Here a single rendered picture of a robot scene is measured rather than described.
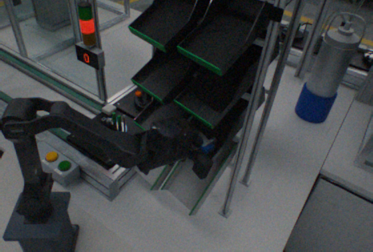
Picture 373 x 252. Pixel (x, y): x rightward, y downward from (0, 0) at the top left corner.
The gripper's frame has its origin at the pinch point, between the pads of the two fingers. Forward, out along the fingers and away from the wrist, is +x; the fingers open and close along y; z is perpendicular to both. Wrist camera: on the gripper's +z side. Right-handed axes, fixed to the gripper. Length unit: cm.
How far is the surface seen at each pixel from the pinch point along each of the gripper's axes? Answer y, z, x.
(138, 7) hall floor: 333, -102, 207
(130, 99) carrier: 56, -29, 17
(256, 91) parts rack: -3.5, 18.9, 8.3
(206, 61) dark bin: 1.1, 26.0, -8.8
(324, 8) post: 37, 26, 104
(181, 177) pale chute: 4.5, -21.8, 5.4
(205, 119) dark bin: -0.7, 9.5, -2.8
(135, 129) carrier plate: 38.1, -30.0, 9.2
